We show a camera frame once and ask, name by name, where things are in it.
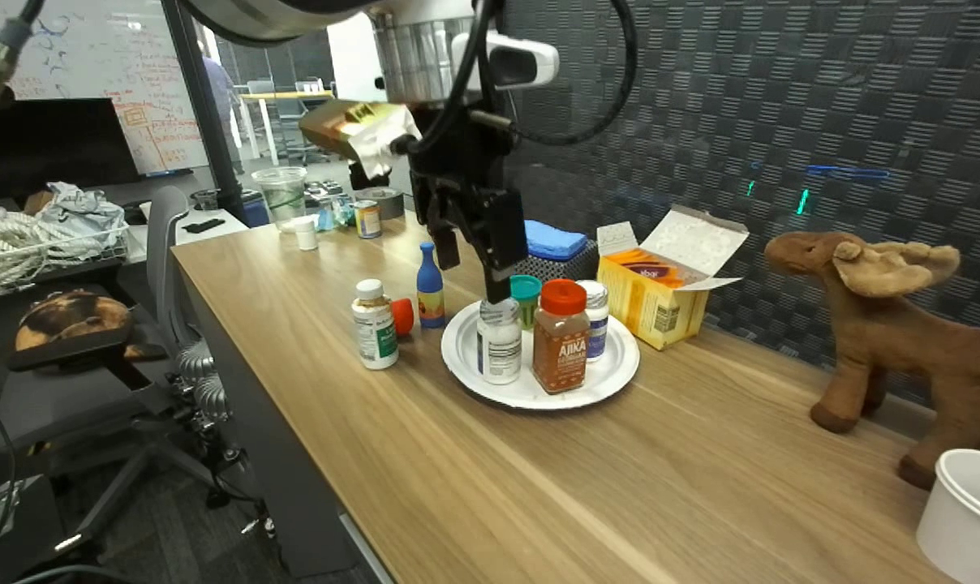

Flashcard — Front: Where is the brown plush moose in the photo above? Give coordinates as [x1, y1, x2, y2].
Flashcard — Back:
[765, 231, 980, 489]

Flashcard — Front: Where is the orange lid spice jar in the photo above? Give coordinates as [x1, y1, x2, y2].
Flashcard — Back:
[533, 280, 587, 394]

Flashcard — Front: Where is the blue cap small bottle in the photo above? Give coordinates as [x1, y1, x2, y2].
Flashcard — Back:
[414, 241, 447, 328]

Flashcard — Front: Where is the yellow label tin can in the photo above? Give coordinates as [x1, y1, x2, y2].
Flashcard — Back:
[355, 201, 382, 241]

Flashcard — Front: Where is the teal lid dough tub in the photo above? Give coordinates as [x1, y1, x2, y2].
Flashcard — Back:
[508, 273, 543, 328]

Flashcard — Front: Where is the white round plate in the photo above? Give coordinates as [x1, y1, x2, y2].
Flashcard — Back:
[441, 302, 640, 411]

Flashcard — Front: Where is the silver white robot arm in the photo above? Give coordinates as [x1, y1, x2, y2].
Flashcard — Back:
[182, 0, 560, 302]

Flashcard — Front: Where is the small white jar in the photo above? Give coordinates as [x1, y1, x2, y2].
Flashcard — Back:
[293, 219, 317, 253]

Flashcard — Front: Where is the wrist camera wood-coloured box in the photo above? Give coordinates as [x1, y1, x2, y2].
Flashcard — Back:
[297, 102, 422, 180]

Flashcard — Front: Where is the white bottle grey label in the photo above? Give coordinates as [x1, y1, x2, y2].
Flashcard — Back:
[476, 297, 522, 383]

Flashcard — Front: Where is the white rope pile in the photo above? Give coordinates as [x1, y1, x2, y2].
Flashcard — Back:
[0, 180, 134, 309]

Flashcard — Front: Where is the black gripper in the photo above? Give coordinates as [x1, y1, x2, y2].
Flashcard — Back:
[410, 114, 526, 302]

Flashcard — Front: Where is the yellow open cardboard box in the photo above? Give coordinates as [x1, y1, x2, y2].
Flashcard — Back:
[596, 204, 751, 350]

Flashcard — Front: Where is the white bottle green label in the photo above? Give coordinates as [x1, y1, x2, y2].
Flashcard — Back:
[351, 280, 399, 369]

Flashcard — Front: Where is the black office chair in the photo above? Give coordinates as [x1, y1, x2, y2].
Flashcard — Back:
[0, 188, 282, 584]

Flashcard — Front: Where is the white plastic bowl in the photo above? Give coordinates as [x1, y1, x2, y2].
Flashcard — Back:
[916, 447, 980, 584]

